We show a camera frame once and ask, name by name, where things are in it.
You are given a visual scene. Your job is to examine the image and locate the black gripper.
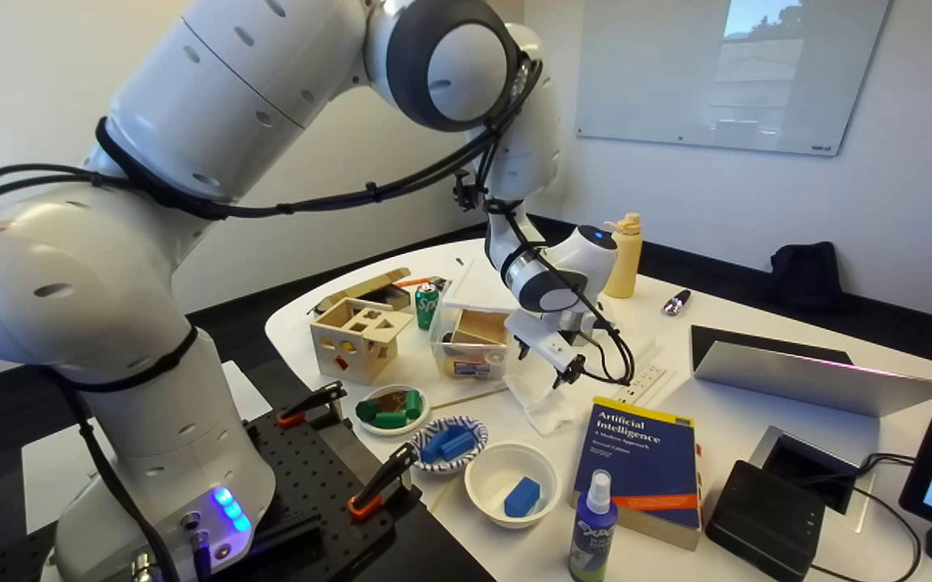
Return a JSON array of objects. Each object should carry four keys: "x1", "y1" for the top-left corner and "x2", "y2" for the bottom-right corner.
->
[{"x1": 507, "y1": 305, "x2": 605, "y2": 395}]

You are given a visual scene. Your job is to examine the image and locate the white wipe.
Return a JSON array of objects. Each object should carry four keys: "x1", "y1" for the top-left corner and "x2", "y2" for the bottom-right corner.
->
[{"x1": 507, "y1": 370, "x2": 581, "y2": 437}]

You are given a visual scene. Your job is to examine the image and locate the white slotted strip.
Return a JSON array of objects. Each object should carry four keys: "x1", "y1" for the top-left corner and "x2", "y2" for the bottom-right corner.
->
[{"x1": 617, "y1": 359, "x2": 673, "y2": 412}]

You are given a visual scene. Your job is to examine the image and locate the clear plastic container white lid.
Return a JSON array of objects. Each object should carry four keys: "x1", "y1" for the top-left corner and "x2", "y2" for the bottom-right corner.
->
[{"x1": 426, "y1": 255, "x2": 519, "y2": 387}]

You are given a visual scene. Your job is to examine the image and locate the wooden stick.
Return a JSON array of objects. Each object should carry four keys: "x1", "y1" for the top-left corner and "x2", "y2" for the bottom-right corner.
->
[{"x1": 426, "y1": 387, "x2": 491, "y2": 416}]

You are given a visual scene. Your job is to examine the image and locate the blue textbook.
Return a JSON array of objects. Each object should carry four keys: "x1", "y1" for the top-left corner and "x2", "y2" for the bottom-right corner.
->
[{"x1": 570, "y1": 395, "x2": 705, "y2": 553}]

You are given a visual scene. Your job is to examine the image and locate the tan drink bottle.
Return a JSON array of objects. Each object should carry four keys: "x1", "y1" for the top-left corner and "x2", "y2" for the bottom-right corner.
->
[{"x1": 605, "y1": 211, "x2": 646, "y2": 305}]

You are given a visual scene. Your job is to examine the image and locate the black marker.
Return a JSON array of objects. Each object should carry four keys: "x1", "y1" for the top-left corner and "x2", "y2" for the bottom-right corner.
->
[{"x1": 655, "y1": 284, "x2": 696, "y2": 319}]

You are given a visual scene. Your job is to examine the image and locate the blue block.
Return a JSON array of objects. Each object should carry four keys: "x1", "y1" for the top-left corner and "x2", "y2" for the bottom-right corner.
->
[
  {"x1": 418, "y1": 425, "x2": 480, "y2": 469},
  {"x1": 502, "y1": 474, "x2": 548, "y2": 520}
]

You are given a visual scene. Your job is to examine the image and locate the white bowl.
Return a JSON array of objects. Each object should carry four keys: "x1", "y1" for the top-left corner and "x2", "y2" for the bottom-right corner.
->
[{"x1": 458, "y1": 439, "x2": 562, "y2": 533}]

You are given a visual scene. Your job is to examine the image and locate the green cup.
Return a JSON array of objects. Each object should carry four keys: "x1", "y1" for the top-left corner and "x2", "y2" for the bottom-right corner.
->
[{"x1": 409, "y1": 283, "x2": 442, "y2": 337}]

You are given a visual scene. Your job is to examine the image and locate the blue spray bottle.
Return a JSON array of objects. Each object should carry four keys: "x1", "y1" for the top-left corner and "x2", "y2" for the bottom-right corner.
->
[{"x1": 565, "y1": 469, "x2": 624, "y2": 582}]

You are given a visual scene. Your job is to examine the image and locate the blue patterned bowl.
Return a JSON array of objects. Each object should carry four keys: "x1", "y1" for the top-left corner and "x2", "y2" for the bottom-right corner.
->
[{"x1": 407, "y1": 414, "x2": 491, "y2": 483}]

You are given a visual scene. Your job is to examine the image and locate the orange marker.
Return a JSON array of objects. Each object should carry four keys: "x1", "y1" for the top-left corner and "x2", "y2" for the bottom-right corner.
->
[{"x1": 392, "y1": 272, "x2": 452, "y2": 293}]

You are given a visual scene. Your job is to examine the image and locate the green plate with toys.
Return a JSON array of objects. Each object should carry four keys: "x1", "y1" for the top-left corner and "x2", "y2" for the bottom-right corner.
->
[{"x1": 349, "y1": 385, "x2": 430, "y2": 439}]

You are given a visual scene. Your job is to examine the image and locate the wooden shape sorter box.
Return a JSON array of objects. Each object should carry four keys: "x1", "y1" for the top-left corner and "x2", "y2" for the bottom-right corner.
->
[{"x1": 307, "y1": 293, "x2": 418, "y2": 387}]

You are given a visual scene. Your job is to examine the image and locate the black orange clamp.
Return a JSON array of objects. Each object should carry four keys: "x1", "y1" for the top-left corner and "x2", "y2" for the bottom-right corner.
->
[
  {"x1": 343, "y1": 439, "x2": 423, "y2": 525},
  {"x1": 270, "y1": 379, "x2": 349, "y2": 432}
]

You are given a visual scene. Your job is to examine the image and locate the wooden sorter lid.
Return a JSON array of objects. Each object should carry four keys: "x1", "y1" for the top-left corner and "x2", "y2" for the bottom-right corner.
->
[{"x1": 311, "y1": 264, "x2": 418, "y2": 319}]

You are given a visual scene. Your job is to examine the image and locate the silver laptop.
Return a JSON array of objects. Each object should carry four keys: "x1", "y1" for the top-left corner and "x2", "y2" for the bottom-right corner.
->
[{"x1": 655, "y1": 340, "x2": 932, "y2": 469}]

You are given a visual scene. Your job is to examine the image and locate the black box device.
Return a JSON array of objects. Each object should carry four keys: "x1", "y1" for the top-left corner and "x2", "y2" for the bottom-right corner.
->
[{"x1": 701, "y1": 460, "x2": 827, "y2": 582}]

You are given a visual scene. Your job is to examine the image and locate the black bag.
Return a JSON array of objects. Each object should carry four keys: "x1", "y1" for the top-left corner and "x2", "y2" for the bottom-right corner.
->
[{"x1": 764, "y1": 238, "x2": 846, "y2": 319}]

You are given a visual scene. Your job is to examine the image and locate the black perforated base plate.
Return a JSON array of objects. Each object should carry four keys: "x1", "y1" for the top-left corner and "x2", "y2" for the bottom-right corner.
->
[{"x1": 201, "y1": 405, "x2": 496, "y2": 582}]

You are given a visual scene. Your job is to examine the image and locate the wall whiteboard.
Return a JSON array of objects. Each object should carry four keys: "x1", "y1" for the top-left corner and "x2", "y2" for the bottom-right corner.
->
[{"x1": 571, "y1": 0, "x2": 895, "y2": 161}]

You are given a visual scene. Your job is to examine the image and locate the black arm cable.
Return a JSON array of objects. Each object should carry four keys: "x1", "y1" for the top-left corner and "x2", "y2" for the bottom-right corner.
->
[{"x1": 0, "y1": 52, "x2": 639, "y2": 393}]

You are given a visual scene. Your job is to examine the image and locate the black desk cable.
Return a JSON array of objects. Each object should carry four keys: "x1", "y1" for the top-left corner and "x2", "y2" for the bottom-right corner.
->
[{"x1": 805, "y1": 451, "x2": 929, "y2": 582}]

